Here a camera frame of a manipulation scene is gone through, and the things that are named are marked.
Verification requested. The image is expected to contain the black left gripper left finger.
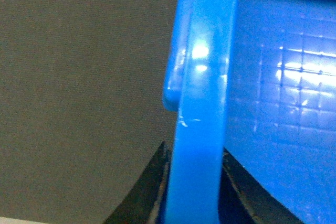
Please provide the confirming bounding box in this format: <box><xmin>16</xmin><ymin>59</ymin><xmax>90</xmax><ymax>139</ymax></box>
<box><xmin>104</xmin><ymin>141</ymin><xmax>171</xmax><ymax>224</ymax></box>

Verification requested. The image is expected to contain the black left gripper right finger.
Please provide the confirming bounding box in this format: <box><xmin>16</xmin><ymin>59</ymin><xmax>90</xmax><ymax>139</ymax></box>
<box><xmin>219</xmin><ymin>150</ymin><xmax>302</xmax><ymax>224</ymax></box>

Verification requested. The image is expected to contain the large blue plastic crate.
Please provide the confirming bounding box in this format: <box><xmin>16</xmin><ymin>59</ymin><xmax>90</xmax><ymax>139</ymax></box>
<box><xmin>163</xmin><ymin>0</ymin><xmax>335</xmax><ymax>223</ymax></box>

